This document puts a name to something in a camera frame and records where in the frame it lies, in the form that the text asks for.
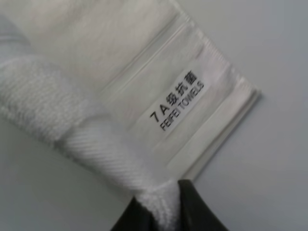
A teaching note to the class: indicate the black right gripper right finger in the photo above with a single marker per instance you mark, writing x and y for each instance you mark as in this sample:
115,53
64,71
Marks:
195,215

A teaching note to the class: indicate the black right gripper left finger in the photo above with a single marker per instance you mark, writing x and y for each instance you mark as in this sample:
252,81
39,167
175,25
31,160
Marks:
135,218

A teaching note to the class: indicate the white towel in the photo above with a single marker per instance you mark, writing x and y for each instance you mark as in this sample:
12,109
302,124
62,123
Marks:
132,89

